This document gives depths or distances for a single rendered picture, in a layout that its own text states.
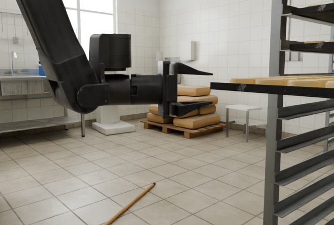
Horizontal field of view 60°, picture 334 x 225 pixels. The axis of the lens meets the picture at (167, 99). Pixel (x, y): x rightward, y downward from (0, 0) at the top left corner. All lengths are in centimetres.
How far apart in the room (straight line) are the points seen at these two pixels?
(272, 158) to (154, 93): 46
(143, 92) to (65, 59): 14
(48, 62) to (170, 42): 536
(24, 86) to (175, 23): 300
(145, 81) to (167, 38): 536
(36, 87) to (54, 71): 371
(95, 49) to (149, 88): 11
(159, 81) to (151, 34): 541
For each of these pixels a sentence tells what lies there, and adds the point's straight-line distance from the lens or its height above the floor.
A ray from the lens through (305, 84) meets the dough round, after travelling 51.
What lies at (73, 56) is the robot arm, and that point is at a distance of 45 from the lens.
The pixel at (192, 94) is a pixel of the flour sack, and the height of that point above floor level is 61.
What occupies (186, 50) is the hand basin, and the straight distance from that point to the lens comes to 529.
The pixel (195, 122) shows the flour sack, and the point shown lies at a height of 22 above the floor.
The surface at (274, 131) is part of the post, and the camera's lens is 84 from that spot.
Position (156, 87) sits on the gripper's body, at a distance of 51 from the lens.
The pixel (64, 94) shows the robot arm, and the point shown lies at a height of 95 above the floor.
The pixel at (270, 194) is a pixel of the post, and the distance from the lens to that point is 90.
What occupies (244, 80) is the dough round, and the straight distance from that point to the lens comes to 57.
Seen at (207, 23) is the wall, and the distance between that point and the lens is 517.
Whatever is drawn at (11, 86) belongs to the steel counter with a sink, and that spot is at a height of 77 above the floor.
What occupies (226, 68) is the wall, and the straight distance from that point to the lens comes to 484.
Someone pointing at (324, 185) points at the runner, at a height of 59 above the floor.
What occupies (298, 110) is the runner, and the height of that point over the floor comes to 87.
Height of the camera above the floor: 99
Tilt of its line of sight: 6 degrees down
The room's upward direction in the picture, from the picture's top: straight up
